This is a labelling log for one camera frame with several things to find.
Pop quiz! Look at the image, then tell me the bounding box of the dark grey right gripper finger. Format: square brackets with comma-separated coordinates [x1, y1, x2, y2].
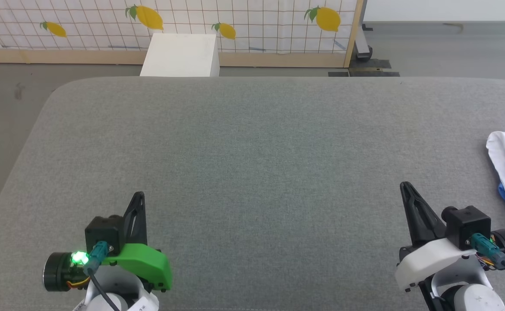
[399, 181, 447, 249]

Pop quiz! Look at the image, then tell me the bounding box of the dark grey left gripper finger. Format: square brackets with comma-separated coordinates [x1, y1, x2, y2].
[123, 191, 148, 248]

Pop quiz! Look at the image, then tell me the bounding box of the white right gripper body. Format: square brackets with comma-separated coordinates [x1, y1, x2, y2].
[394, 229, 505, 292]

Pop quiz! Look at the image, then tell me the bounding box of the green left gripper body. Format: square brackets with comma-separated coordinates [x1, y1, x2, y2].
[43, 243, 173, 292]

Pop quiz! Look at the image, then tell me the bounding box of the white label tag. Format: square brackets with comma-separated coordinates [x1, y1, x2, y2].
[127, 294, 160, 311]

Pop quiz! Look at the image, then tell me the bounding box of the black floor plate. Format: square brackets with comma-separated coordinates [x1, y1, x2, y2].
[328, 58, 401, 77]

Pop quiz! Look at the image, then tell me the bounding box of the white box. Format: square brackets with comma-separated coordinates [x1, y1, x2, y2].
[140, 34, 220, 77]

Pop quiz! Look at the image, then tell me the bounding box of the grey metal board stand leg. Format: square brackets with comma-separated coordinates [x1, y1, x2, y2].
[354, 22, 374, 61]

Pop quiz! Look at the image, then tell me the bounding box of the white partition board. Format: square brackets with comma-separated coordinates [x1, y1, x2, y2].
[363, 0, 505, 22]

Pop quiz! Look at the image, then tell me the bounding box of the lemon print tile partition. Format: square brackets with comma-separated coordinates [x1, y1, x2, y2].
[0, 0, 363, 68]

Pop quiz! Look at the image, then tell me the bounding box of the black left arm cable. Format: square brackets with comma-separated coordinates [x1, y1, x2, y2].
[83, 241, 121, 311]

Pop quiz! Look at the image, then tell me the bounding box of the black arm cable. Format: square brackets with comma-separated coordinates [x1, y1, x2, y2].
[470, 233, 505, 296]
[83, 241, 121, 311]

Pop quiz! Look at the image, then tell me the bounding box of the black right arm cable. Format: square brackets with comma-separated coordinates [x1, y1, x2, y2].
[470, 233, 505, 296]

